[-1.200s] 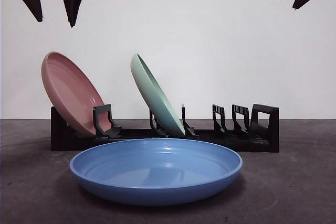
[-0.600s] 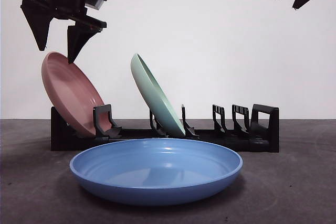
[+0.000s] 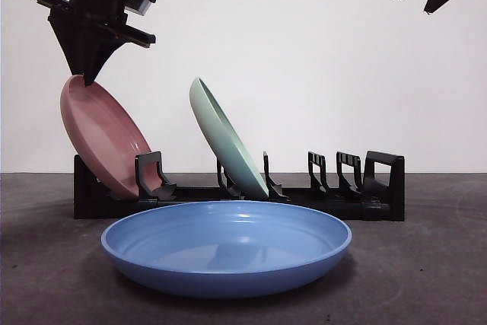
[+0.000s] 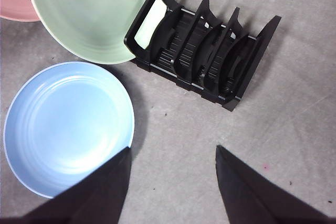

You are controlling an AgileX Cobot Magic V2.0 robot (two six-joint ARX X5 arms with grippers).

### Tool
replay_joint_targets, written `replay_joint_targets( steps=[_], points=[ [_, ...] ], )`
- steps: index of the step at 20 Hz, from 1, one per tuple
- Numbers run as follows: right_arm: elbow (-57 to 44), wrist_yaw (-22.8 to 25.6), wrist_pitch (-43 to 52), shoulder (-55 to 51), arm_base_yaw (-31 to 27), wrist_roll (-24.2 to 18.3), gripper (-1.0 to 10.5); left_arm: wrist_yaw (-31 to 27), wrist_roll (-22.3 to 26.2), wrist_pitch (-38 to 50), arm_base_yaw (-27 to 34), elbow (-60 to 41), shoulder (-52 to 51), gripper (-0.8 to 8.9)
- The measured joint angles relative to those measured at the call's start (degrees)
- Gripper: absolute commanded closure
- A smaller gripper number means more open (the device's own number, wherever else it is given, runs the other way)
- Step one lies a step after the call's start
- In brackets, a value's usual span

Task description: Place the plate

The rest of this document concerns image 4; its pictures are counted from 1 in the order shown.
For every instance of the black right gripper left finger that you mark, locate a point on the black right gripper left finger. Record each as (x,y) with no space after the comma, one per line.
(97,195)

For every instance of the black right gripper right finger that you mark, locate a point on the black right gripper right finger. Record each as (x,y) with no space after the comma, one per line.
(249,197)

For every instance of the blue round plate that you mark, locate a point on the blue round plate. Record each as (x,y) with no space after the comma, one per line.
(65,124)

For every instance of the green round plate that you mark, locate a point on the green round plate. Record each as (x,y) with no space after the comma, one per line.
(89,14)

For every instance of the black plastic plate rack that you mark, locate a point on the black plastic plate rack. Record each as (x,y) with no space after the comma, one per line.
(189,51)

